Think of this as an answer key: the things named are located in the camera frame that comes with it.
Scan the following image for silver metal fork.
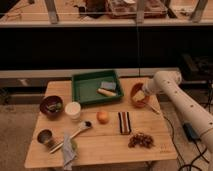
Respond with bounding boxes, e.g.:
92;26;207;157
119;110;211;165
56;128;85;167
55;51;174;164
147;103;160;115

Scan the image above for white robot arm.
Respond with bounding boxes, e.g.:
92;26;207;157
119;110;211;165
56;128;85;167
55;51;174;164
130;71;213;154

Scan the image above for red orange bowl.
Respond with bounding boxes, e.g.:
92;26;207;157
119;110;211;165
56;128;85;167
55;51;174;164
130;83;149;108

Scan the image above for dark maroon bowl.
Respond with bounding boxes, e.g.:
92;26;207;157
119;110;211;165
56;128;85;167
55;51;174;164
40;95;63;118

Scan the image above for striped black red white block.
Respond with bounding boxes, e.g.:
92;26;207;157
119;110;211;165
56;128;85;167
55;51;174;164
118;112;131;135

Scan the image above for blue grey sponge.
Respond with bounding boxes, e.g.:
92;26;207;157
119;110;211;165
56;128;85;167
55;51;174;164
101;81;116;91

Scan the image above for wooden table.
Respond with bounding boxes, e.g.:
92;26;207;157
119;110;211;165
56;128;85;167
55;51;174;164
25;78;177;168

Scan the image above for orange fruit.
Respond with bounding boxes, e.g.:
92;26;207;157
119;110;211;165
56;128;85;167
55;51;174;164
96;111;109;124

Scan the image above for bunch of dark grapes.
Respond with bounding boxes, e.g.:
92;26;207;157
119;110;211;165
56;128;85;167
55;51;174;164
128;133;154;148

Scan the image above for green plastic tray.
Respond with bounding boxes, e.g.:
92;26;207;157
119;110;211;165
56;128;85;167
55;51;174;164
72;70;124;105

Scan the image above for wooden dish brush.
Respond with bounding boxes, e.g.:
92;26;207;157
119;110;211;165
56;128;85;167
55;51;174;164
50;121;92;154

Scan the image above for black foot pedal box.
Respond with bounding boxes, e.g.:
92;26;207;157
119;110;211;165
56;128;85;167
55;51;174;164
183;123;200;141

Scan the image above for white paper cup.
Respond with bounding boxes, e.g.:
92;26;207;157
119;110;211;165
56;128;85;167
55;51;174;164
65;102;81;120

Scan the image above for grey blue cloth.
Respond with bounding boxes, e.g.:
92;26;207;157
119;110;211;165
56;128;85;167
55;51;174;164
62;133;77;171

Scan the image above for small metal cup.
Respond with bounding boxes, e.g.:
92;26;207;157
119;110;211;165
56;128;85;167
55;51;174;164
37;129;52;145

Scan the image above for black floor cable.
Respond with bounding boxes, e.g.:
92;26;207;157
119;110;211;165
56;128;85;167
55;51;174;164
162;114;211;171

